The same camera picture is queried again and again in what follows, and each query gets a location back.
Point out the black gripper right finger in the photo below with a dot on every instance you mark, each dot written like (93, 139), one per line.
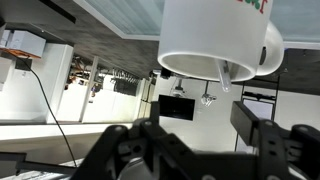
(283, 150)

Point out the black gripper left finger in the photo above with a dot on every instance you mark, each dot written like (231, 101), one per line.
(126, 156)

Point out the white mug with red print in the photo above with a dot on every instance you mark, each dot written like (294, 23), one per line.
(206, 30)

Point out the stacked black chairs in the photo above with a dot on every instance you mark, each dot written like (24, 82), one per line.
(125, 84)

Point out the white device on stand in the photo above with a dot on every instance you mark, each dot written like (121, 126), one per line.
(207, 98)

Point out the white cardboard box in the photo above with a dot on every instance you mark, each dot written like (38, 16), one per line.
(28, 43)

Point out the black wall monitor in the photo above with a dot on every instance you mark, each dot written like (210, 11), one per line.
(176, 107)

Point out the glass table board metal frame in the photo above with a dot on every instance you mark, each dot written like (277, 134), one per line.
(126, 16)

